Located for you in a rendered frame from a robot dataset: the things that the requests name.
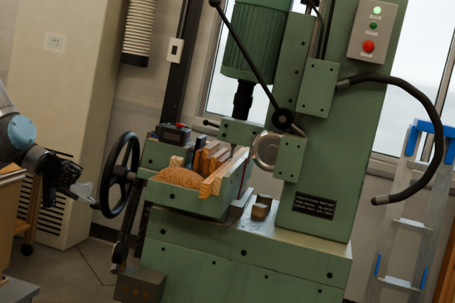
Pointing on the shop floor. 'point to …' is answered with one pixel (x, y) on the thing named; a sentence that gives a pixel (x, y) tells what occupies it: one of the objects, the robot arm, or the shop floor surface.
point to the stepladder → (417, 292)
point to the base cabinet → (227, 278)
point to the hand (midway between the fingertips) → (91, 203)
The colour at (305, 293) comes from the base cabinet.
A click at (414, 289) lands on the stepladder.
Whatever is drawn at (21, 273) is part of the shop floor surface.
